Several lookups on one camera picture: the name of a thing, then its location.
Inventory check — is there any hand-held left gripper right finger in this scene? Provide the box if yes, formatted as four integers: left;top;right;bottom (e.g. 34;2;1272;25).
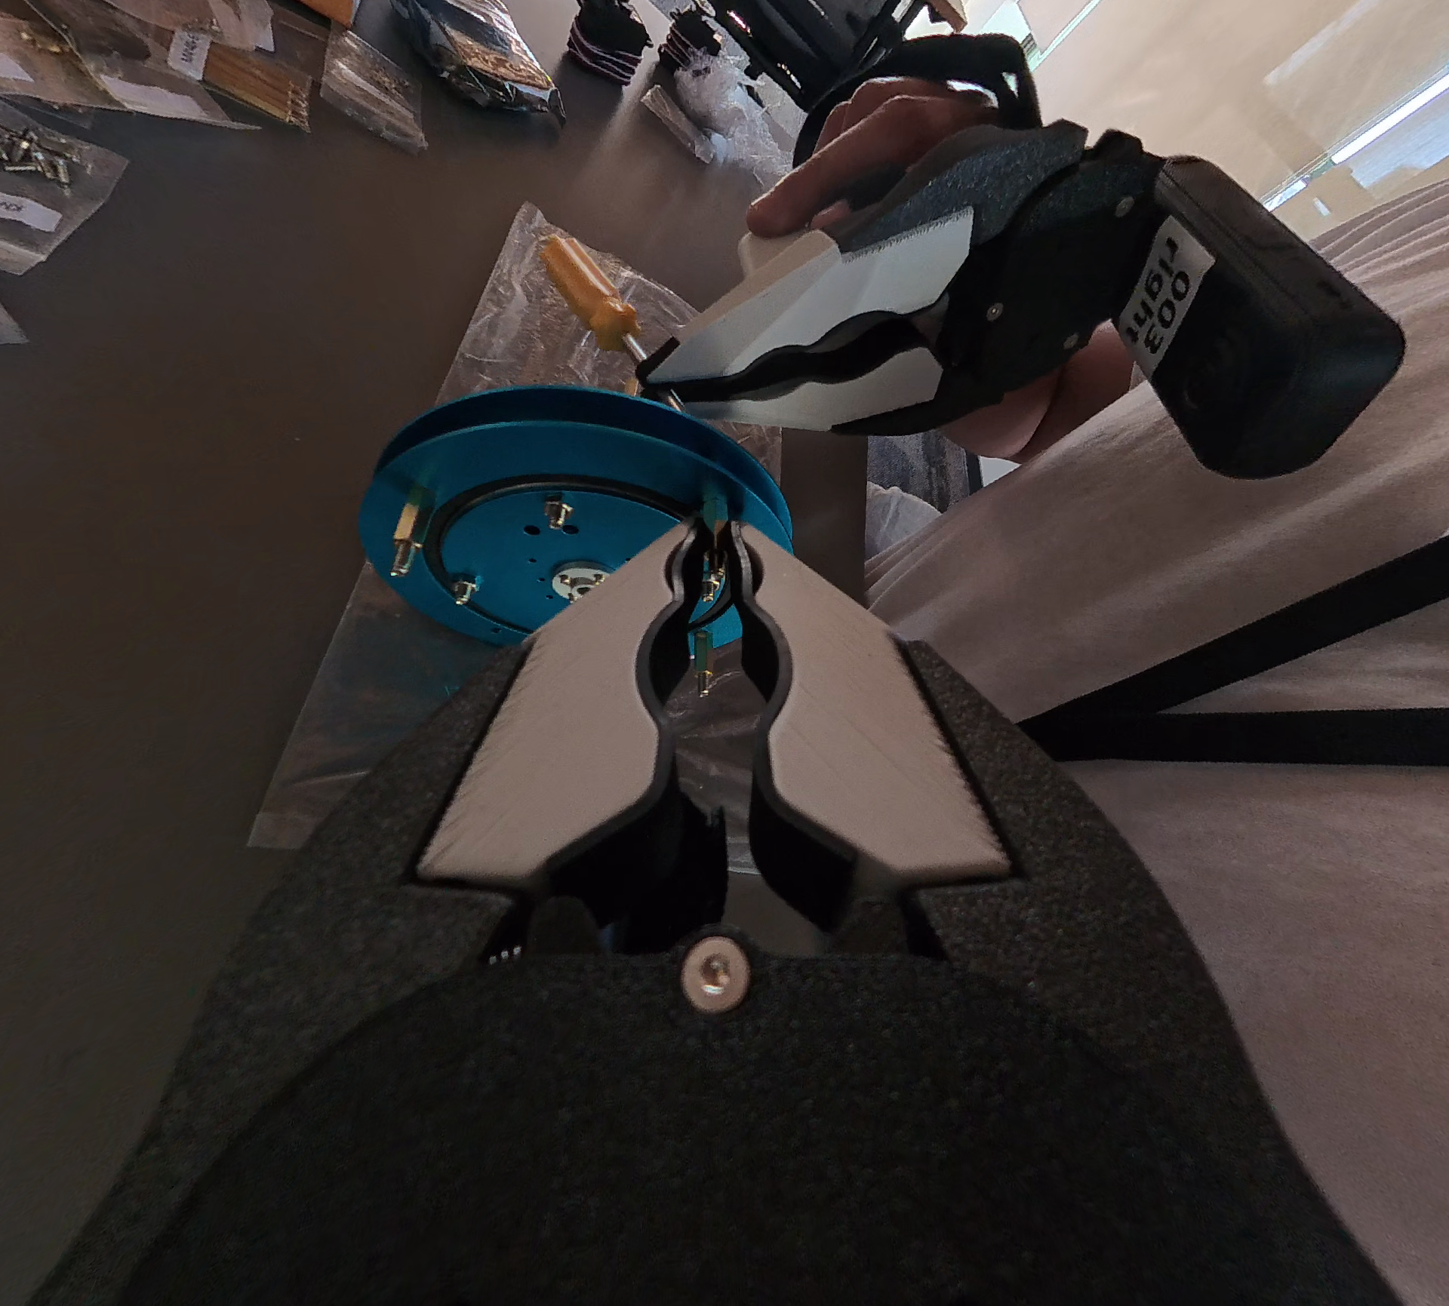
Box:
730;517;1012;885

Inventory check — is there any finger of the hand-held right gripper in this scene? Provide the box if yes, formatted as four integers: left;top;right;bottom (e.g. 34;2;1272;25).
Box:
633;207;977;391
685;316;947;431

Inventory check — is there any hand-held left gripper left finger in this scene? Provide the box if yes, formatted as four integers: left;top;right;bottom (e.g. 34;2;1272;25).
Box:
420;517;712;892

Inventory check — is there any orange handled screwdriver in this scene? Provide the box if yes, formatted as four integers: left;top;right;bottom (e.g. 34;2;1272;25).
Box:
542;237;687;413

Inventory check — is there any blue metal turntable disc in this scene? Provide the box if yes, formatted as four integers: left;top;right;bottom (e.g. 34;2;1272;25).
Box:
361;388;795;652

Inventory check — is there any person's right forearm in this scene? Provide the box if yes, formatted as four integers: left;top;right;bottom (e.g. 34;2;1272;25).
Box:
940;327;1139;465

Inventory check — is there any person's right hand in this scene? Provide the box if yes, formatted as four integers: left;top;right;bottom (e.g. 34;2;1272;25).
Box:
748;78;1001;246

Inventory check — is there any clear plastic bag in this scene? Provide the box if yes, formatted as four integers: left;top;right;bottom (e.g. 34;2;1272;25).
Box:
249;203;795;849

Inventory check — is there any black servo motor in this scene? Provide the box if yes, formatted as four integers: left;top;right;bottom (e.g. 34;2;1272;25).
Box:
563;0;656;86

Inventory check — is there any black wrapped bundle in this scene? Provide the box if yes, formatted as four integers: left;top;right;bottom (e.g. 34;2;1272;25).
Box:
386;0;567;124

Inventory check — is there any pile of small screw bags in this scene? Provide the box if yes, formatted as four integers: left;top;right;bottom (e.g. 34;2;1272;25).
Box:
0;0;429;347

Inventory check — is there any black lanyard strap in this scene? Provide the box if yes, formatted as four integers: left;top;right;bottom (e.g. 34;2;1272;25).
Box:
1019;535;1449;765

